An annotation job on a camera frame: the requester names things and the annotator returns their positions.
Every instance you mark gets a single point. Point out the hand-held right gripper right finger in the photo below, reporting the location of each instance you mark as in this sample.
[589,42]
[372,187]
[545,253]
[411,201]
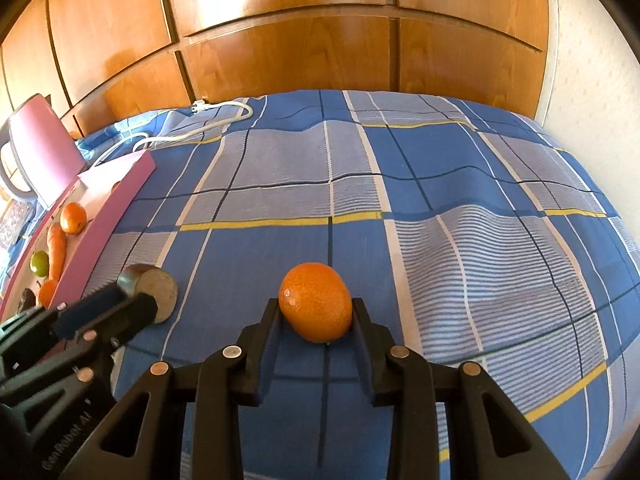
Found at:
[362,355]

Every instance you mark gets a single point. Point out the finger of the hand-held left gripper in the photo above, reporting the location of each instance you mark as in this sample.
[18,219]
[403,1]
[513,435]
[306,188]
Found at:
[95,305]
[135,312]

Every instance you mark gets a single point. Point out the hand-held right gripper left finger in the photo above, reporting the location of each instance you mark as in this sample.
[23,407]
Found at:
[274,355]

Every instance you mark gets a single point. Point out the orange carrot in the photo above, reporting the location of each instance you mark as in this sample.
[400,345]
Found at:
[57,250]

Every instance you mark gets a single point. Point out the oval orange mandarin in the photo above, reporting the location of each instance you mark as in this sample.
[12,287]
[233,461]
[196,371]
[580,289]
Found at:
[73,218]
[315,302]

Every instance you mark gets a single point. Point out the green lime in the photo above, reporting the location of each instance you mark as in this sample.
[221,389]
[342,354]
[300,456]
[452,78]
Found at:
[39,262]

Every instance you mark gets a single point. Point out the white tray with pink rim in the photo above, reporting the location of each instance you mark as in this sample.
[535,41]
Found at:
[110,210]

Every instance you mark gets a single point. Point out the round orange with stem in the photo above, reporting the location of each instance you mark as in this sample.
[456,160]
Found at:
[47,294]

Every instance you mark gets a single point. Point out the embossed tissue box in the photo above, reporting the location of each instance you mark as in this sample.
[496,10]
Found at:
[12,225]

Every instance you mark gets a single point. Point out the pink electric kettle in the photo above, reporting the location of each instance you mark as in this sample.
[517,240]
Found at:
[45,150]

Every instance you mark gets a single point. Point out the blue checked blanket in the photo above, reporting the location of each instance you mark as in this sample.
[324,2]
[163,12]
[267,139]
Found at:
[450,210]

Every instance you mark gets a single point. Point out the wooden wardrobe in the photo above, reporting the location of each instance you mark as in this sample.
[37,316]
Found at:
[300,50]

